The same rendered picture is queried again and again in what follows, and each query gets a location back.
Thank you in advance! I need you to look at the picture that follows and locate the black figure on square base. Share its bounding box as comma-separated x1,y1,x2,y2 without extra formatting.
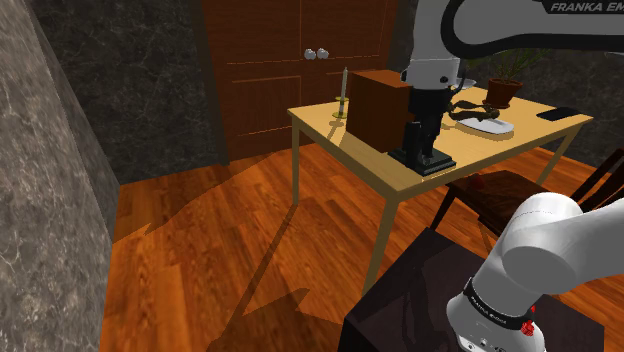
387,120,458,177

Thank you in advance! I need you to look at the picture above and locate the brown twisted figure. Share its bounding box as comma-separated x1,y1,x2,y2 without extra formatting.
447,99,501,124

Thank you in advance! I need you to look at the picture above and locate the brown wooden box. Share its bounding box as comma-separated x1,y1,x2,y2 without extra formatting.
345,69,416,154

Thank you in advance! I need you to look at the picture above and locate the white oval plate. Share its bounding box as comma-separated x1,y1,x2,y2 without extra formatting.
455,116,516,137

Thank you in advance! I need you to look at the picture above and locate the green plant in brown pot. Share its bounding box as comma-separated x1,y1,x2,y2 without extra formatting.
479,48,551,110

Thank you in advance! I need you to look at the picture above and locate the light wooden table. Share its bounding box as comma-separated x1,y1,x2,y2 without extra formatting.
286,86,595,297

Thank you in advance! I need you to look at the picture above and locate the white candle in brass holder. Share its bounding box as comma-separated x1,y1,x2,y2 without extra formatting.
332,66,351,120

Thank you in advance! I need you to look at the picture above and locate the dark wooden chair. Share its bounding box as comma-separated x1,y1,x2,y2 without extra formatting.
428,147,624,241

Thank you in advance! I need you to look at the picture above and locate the black phone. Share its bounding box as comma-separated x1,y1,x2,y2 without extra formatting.
535,106,583,123

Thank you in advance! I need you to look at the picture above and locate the brown wooden wardrobe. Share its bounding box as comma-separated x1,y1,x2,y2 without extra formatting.
201,0,401,165

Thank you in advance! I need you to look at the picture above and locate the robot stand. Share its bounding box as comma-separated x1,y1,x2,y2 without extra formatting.
337,226,606,352

